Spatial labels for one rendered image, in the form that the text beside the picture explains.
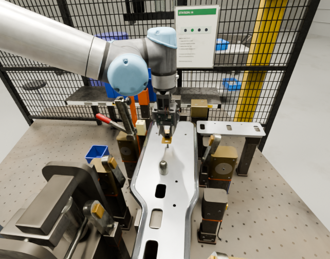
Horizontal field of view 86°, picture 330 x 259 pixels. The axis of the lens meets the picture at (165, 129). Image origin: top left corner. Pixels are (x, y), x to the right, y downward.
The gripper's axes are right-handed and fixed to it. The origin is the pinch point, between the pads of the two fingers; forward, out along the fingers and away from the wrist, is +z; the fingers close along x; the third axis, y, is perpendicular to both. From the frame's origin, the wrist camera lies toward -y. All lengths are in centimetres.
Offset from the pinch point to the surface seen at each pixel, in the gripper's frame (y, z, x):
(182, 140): -4.9, 7.2, 5.6
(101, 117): 0.6, -6.5, -24.4
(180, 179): 15.4, 7.0, 5.9
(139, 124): -6.5, 0.8, -12.7
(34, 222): 41.0, -12.0, -17.9
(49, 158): -17, 38, -78
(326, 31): -831, 96, 558
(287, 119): -181, 109, 153
